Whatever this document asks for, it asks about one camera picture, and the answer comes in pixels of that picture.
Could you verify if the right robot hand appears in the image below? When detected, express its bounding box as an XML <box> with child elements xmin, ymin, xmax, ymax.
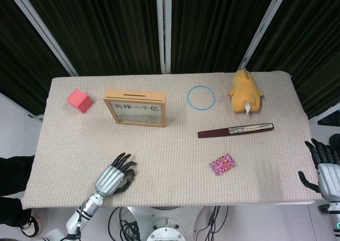
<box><xmin>297</xmin><ymin>139</ymin><xmax>340</xmax><ymax>199</ymax></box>

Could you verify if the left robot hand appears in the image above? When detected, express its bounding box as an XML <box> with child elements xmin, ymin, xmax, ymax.
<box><xmin>94</xmin><ymin>152</ymin><xmax>139</xmax><ymax>196</ymax></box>

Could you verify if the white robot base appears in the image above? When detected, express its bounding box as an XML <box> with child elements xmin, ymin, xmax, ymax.
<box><xmin>126</xmin><ymin>205</ymin><xmax>213</xmax><ymax>241</ymax></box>

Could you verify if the wooden frame coin box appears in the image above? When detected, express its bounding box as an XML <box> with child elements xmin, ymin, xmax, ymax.
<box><xmin>103</xmin><ymin>88</ymin><xmax>168</xmax><ymax>128</ymax></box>

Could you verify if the beige woven tablecloth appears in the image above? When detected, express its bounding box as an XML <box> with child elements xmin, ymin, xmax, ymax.
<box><xmin>20</xmin><ymin>70</ymin><xmax>321</xmax><ymax>209</ymax></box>

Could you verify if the red cube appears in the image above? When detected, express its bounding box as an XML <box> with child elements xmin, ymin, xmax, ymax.
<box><xmin>66</xmin><ymin>88</ymin><xmax>94</xmax><ymax>114</ymax></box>

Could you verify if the person's sneaker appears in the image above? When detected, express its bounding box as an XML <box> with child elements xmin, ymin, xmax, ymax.
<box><xmin>20</xmin><ymin>215</ymin><xmax>44</xmax><ymax>237</ymax></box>

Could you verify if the person's black trouser leg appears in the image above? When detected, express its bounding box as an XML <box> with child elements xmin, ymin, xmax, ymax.
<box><xmin>0</xmin><ymin>155</ymin><xmax>37</xmax><ymax>227</ymax></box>

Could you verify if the pink sparkly wrapper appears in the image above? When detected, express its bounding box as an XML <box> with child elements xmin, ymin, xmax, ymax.
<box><xmin>209</xmin><ymin>152</ymin><xmax>237</xmax><ymax>176</ymax></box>

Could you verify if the dark red folded fan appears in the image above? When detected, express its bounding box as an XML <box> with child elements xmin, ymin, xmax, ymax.
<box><xmin>197</xmin><ymin>122</ymin><xmax>274</xmax><ymax>139</ymax></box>

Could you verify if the yellow plush toy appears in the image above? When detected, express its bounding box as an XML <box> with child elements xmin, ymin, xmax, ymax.
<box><xmin>227</xmin><ymin>69</ymin><xmax>265</xmax><ymax>116</ymax></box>

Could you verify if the black curtain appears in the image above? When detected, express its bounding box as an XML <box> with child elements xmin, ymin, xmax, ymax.
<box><xmin>171</xmin><ymin>0</ymin><xmax>279</xmax><ymax>73</ymax></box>
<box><xmin>0</xmin><ymin>0</ymin><xmax>72</xmax><ymax>114</ymax></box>
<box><xmin>20</xmin><ymin>0</ymin><xmax>163</xmax><ymax>76</ymax></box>
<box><xmin>245</xmin><ymin>0</ymin><xmax>340</xmax><ymax>119</ymax></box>

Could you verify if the black floor cable bundle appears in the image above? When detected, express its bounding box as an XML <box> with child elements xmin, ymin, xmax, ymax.
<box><xmin>108</xmin><ymin>206</ymin><xmax>143</xmax><ymax>241</ymax></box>
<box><xmin>195</xmin><ymin>205</ymin><xmax>230</xmax><ymax>241</ymax></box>

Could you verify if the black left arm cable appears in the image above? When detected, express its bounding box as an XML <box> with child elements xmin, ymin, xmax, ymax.
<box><xmin>75</xmin><ymin>206</ymin><xmax>82</xmax><ymax>241</ymax></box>

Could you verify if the white frame pole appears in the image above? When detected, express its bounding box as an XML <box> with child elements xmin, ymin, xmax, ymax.
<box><xmin>309</xmin><ymin>104</ymin><xmax>340</xmax><ymax>124</ymax></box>
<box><xmin>156</xmin><ymin>0</ymin><xmax>173</xmax><ymax>74</ymax></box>
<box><xmin>238</xmin><ymin>0</ymin><xmax>286</xmax><ymax>69</ymax></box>
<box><xmin>7</xmin><ymin>0</ymin><xmax>79</xmax><ymax>77</ymax></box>

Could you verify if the blue ring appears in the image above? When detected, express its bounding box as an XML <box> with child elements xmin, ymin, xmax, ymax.
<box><xmin>186</xmin><ymin>85</ymin><xmax>217</xmax><ymax>111</ymax></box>

